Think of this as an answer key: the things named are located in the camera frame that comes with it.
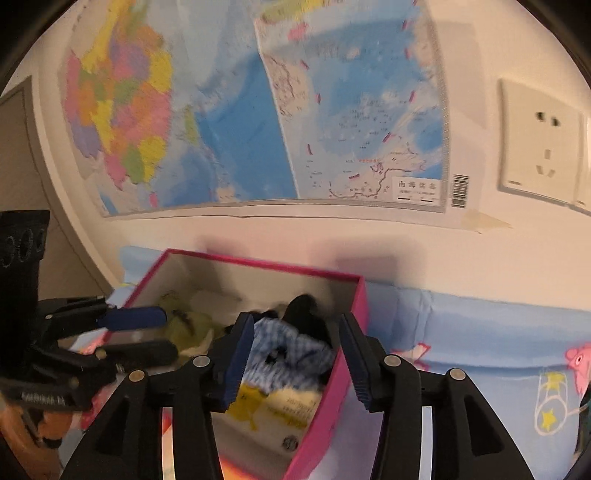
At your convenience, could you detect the yellow printed packet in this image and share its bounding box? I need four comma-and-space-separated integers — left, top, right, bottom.
231, 385, 328, 435

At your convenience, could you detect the colourful wall map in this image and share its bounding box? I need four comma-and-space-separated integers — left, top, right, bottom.
58, 0, 451, 217

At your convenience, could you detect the white wall socket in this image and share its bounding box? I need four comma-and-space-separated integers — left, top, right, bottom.
498, 78, 587, 204

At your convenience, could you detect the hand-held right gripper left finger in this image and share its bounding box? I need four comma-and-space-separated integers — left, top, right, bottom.
60, 311, 257, 480

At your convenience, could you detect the masking tape strip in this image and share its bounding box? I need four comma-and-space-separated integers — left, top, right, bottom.
464, 210, 513, 234

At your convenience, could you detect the green crocodile plush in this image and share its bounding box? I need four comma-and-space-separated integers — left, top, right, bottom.
157, 295, 227, 356

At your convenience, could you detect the pink cardboard box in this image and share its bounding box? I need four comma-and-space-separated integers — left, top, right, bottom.
99, 249, 369, 480

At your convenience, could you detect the blue checked soft toy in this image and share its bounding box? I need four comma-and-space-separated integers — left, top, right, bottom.
240, 316, 338, 398

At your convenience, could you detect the person's left hand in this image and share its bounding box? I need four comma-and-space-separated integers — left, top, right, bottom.
28, 406, 83, 450

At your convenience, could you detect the blue cartoon printed blanket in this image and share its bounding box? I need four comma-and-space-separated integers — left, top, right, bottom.
120, 244, 591, 480

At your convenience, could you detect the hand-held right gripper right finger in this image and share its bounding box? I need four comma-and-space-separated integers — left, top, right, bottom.
338, 313, 536, 480

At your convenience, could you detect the black soft cloth item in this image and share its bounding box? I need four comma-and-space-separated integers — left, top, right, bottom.
281, 295, 342, 347

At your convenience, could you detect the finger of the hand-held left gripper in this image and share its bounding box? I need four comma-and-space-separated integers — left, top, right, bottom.
55, 339, 178, 370
39, 295, 168, 340

